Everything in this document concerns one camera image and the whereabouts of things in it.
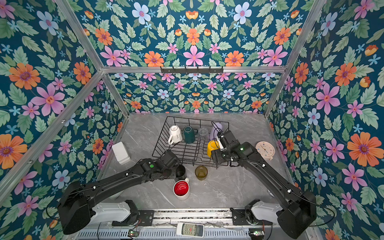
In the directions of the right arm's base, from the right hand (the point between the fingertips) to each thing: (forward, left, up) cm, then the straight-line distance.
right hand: (219, 154), depth 78 cm
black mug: (-5, +22, -12) cm, 25 cm away
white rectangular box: (+8, +61, -12) cm, 63 cm away
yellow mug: (+8, +3, -4) cm, 10 cm away
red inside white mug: (-13, +21, -16) cm, 29 cm away
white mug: (+18, +26, -7) cm, 32 cm away
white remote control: (-32, +15, -15) cm, 38 cm away
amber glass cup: (-4, +10, -16) cm, 19 cm away
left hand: (-7, +22, -7) cm, 24 cm away
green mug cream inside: (+18, +17, -5) cm, 25 cm away
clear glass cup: (+20, +8, -7) cm, 23 cm away
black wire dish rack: (+8, +14, -15) cm, 22 cm away
